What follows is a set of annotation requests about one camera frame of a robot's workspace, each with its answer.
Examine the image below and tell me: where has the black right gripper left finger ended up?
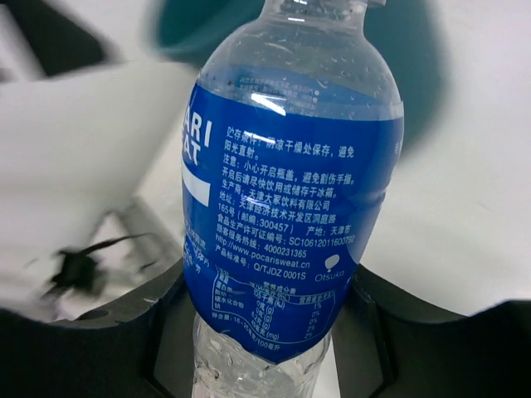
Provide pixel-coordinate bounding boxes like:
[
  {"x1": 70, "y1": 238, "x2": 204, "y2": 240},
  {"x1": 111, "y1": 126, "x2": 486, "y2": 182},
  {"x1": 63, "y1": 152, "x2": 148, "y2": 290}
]
[{"x1": 1, "y1": 265, "x2": 195, "y2": 397}]

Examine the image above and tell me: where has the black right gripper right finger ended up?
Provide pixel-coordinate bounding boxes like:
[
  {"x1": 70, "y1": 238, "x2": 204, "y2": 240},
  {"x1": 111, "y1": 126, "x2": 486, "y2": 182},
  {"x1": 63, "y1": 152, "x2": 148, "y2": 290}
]
[{"x1": 333, "y1": 266, "x2": 530, "y2": 397}]

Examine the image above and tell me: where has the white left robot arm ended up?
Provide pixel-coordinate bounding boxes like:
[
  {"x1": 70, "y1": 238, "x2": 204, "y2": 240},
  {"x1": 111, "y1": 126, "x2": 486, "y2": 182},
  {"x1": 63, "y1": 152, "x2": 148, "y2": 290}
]
[{"x1": 1, "y1": 1, "x2": 197, "y2": 322}]

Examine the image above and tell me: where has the teal plastic bin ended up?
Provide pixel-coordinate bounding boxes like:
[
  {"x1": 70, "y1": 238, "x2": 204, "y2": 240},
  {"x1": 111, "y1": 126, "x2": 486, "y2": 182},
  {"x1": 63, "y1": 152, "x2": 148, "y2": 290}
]
[{"x1": 149, "y1": 0, "x2": 447, "y2": 156}]

